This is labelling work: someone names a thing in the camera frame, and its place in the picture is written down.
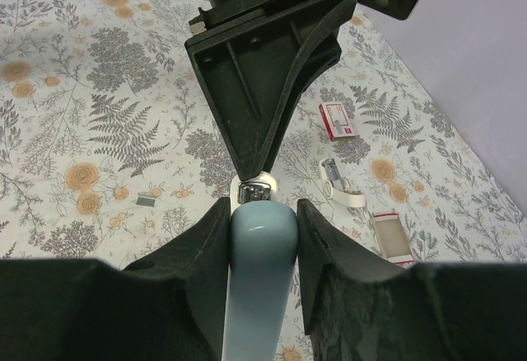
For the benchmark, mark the red staple box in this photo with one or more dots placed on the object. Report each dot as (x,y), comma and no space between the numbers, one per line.
(336,121)

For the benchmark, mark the loose staple strip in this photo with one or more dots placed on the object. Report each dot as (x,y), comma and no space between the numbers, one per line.
(392,239)

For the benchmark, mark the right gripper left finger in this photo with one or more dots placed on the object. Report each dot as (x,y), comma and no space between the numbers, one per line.
(168,305)

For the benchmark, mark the floral table mat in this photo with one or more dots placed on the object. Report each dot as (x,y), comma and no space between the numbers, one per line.
(99,101)

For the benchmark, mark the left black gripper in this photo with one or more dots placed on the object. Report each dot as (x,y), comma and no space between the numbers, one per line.
(252,70)

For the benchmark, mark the small removed staple piece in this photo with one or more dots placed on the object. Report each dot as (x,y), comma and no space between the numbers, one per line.
(146,199)

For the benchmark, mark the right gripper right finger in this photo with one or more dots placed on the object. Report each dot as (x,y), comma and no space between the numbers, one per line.
(358,306)

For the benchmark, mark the light blue stapler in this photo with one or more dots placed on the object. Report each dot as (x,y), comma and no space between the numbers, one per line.
(263,248)

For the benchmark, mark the small white stapler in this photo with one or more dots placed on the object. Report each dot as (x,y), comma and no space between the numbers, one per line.
(338,188)

